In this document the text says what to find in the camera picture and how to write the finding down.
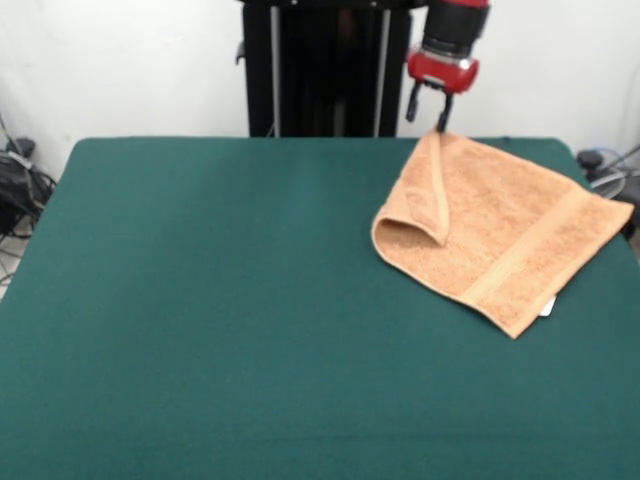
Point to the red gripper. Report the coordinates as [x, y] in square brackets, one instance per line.
[442, 75]

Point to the tan terry towel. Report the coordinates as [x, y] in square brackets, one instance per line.
[500, 225]

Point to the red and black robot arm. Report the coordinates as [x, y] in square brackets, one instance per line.
[455, 25]

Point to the dark green tablecloth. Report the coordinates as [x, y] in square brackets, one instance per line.
[200, 325]

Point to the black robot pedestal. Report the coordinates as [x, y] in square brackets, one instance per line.
[330, 75]

